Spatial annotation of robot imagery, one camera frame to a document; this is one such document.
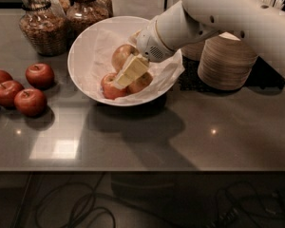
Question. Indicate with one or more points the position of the white bowl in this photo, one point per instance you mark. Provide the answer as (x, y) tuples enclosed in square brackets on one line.
[(78, 57)]

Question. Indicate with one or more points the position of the stack paper bowls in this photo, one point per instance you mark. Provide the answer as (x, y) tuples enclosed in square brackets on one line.
[(226, 62), (193, 51)]

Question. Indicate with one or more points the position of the red apple front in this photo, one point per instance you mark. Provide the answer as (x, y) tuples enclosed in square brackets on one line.
[(31, 102)]

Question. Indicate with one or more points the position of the lower right yellow-red apple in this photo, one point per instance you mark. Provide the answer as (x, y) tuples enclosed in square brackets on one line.
[(140, 84)]

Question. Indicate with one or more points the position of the front stack paper bowls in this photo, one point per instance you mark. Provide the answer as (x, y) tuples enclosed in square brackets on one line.
[(226, 62)]

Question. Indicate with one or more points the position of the lower left yellow-red apple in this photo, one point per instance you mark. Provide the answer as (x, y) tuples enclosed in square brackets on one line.
[(109, 90)]

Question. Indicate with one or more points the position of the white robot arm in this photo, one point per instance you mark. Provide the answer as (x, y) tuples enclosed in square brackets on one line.
[(258, 25)]

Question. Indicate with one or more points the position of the red apple back right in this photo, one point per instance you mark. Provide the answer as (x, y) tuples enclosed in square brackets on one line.
[(40, 75)]

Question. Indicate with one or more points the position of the white paper liner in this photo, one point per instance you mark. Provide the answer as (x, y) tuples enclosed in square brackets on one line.
[(164, 74)]

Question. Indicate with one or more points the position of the back stack paper bowls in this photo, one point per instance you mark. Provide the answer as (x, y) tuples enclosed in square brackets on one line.
[(193, 51)]

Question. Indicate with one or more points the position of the red apple middle left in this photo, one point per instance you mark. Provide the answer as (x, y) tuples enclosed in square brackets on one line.
[(8, 91)]

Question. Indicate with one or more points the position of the left glass granola jar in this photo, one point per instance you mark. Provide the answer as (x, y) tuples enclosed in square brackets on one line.
[(45, 29)]

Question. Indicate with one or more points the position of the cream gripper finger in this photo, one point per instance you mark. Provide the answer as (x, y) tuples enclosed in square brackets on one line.
[(138, 66), (121, 80)]

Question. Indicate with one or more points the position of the right glass granola jar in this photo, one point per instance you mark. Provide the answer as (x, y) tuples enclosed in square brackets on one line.
[(84, 13)]

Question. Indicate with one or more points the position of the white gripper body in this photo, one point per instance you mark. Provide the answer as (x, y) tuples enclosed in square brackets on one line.
[(149, 44)]

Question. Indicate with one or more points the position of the yellow-red apple with sticker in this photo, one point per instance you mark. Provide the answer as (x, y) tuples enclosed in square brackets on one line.
[(121, 54)]

